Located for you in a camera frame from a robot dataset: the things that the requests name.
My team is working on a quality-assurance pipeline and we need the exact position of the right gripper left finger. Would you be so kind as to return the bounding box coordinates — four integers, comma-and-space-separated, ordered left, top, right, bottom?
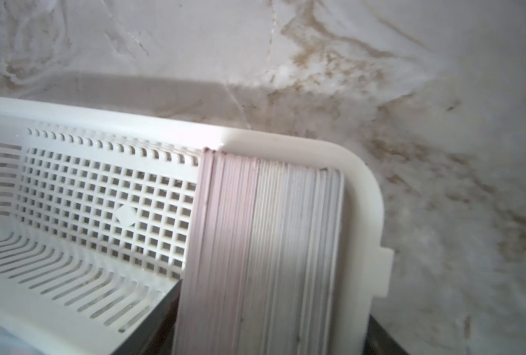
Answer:
113, 280, 182, 355

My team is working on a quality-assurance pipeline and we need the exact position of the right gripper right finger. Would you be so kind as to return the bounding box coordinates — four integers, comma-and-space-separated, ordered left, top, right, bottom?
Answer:
363, 315, 409, 355

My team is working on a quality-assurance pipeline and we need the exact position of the red card stack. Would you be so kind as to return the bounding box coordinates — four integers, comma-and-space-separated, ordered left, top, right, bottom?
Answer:
173, 149, 345, 354

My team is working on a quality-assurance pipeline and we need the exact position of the white plastic basket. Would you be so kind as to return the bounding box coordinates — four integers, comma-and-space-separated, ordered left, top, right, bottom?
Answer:
0, 98, 394, 354

